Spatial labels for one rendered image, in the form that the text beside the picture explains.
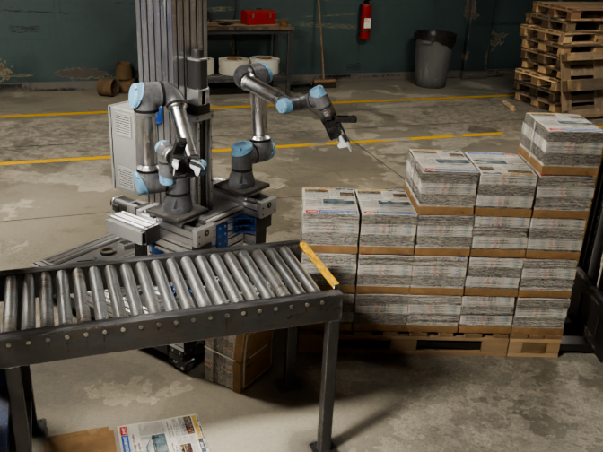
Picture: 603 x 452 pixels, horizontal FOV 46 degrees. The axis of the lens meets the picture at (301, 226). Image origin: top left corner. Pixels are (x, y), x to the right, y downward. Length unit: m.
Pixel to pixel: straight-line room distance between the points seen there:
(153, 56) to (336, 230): 1.25
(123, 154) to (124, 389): 1.23
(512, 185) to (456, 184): 0.28
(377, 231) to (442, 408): 0.93
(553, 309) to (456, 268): 0.61
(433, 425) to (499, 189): 1.20
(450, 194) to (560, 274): 0.77
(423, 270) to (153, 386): 1.50
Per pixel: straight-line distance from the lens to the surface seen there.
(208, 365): 3.71
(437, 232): 3.74
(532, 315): 4.10
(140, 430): 3.48
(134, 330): 2.74
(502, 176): 3.70
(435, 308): 3.93
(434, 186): 3.64
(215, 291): 2.90
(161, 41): 3.66
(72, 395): 3.77
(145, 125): 3.42
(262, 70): 3.90
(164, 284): 2.96
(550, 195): 3.81
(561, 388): 4.04
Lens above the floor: 2.19
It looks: 23 degrees down
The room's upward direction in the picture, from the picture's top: 3 degrees clockwise
